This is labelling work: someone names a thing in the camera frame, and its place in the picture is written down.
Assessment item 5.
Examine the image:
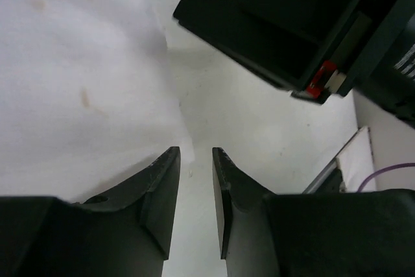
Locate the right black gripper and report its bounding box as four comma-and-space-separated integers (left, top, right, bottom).
173, 0, 414, 127

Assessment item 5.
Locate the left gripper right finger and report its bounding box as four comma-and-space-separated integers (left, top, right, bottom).
212, 147, 269, 259

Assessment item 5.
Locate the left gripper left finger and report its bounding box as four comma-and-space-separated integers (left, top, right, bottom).
74, 147, 180, 260

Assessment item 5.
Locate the white tank top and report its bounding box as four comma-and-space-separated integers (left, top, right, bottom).
1, 0, 194, 200

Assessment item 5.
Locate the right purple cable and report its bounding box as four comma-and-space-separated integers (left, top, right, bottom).
356, 162, 415, 193

